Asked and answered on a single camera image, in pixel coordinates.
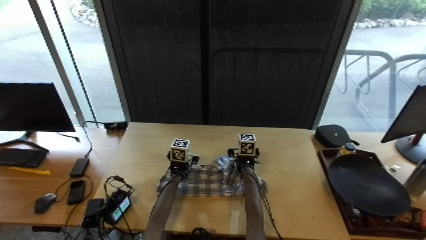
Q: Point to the person's left hand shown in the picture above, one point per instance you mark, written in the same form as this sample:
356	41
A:
180	165

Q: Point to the person's right hand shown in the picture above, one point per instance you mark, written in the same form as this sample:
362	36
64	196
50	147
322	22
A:
245	161

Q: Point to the plaid checkered cloth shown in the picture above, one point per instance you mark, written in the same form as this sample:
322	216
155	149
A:
208	182

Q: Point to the white marker cube on left glove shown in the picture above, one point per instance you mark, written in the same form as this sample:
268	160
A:
180	150

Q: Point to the white marker cube on glove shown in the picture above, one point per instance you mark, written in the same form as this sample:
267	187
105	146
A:
247	144
180	150

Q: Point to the white marker cube on right glove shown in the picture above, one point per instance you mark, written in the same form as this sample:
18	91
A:
247	144

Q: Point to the black device with lit screen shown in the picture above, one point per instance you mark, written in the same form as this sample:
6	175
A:
117	205

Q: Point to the black zip case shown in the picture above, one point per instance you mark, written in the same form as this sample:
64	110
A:
333	135

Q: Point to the black power adapter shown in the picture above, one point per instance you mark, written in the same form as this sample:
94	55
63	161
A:
79	167

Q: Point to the black charger block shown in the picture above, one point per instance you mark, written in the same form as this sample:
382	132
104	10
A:
92	210

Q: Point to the black smartphone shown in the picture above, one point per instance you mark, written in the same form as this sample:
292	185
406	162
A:
76	191

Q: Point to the dark wooden tray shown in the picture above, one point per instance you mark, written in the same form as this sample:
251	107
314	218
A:
346	213

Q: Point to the black oval plate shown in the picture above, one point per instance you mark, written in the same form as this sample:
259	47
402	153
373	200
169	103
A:
368	184

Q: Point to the dark roller blind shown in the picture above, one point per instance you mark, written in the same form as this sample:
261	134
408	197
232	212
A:
221	63

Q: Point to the black computer mouse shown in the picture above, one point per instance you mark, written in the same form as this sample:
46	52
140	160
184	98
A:
44	202

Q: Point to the small white object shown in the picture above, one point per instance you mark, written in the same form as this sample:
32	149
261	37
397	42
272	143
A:
393	168

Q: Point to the yellow ruler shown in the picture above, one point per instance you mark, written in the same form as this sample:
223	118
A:
30	171

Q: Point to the black keyboard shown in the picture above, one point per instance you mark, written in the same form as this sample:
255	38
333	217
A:
22	157

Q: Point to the black computer monitor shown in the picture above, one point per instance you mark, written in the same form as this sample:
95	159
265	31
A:
31	111

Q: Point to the metal bicycle rack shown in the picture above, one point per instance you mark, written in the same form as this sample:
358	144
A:
377	83

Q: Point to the monitor with red stand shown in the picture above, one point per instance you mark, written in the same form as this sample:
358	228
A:
410	125

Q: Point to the grey metal bottle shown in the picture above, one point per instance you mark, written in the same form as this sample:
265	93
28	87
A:
417	180

